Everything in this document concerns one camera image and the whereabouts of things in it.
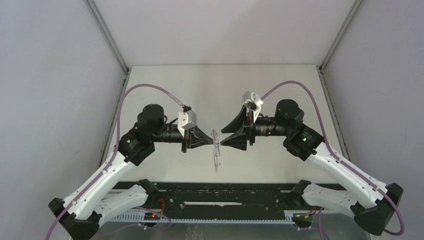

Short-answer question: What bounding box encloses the aluminium frame rail right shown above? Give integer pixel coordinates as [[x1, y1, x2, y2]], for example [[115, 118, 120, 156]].
[[317, 0, 366, 161]]

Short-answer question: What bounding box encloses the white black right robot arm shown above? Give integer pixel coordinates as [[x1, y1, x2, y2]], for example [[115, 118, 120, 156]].
[[221, 99, 404, 236]]

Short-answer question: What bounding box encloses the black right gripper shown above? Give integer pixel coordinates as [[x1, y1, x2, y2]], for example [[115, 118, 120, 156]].
[[221, 104, 290, 151]]

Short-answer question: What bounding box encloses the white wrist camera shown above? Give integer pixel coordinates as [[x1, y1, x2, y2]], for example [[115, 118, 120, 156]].
[[242, 91, 264, 111], [177, 110, 197, 135]]

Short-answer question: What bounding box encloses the aluminium frame rail left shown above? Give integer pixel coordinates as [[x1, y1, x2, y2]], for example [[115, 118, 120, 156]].
[[84, 0, 130, 165]]

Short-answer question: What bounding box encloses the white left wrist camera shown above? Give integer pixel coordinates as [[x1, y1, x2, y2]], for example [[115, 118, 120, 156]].
[[177, 110, 197, 135]]

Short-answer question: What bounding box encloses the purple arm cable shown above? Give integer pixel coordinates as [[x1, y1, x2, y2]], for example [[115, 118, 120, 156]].
[[260, 80, 406, 236], [44, 84, 191, 240]]

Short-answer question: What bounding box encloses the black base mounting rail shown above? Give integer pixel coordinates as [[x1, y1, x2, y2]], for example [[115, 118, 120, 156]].
[[112, 181, 326, 223]]

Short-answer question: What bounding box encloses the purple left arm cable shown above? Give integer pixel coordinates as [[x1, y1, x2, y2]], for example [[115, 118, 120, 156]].
[[44, 84, 191, 240]]

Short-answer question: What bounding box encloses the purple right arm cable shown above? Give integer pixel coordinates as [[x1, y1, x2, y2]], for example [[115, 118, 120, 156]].
[[260, 80, 406, 236]]

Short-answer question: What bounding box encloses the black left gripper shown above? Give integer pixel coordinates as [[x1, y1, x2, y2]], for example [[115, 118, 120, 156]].
[[151, 124, 214, 153]]

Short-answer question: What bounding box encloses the aluminium frame rail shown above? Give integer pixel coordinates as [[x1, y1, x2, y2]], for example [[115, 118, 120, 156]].
[[317, 0, 366, 161], [84, 0, 130, 165]]

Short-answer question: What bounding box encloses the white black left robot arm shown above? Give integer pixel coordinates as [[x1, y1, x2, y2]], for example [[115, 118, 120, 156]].
[[48, 104, 214, 240]]

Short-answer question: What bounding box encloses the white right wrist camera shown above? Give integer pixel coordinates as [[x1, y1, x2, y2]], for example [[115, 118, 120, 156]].
[[242, 91, 264, 111]]

